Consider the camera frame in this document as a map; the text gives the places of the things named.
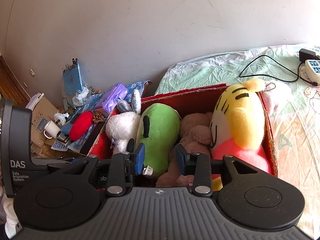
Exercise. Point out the white rabbit plush blue bow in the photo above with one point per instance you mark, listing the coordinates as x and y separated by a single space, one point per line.
122 128

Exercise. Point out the white mug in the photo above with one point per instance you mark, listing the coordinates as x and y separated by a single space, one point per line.
51 130

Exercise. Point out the white power strip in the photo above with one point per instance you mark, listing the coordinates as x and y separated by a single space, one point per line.
312 70

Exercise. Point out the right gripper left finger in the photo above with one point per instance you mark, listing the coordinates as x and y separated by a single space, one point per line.
123 167

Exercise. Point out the blue paper bag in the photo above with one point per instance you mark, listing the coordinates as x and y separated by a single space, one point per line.
72 78

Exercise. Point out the pink brown bear plush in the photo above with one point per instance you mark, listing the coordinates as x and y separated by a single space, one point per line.
195 138

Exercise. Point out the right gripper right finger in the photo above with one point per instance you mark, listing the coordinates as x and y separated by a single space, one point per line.
198 165

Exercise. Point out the red cardboard box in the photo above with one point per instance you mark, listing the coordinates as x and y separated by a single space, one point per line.
188 101

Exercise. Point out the red plush cushion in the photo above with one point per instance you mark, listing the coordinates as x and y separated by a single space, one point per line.
81 125

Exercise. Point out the black power adapter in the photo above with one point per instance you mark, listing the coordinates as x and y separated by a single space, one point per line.
305 54

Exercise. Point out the purple tissue pack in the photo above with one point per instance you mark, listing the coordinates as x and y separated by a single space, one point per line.
110 98

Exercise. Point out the green plush toy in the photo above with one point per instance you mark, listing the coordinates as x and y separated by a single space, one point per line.
158 130

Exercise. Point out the gold pine cone ornament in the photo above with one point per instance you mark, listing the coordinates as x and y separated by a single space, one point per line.
98 117

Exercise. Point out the brown cardboard box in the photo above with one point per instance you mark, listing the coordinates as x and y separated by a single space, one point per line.
42 112

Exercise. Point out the yellow tiger plush red shirt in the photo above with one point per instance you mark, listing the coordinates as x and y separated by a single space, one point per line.
238 125

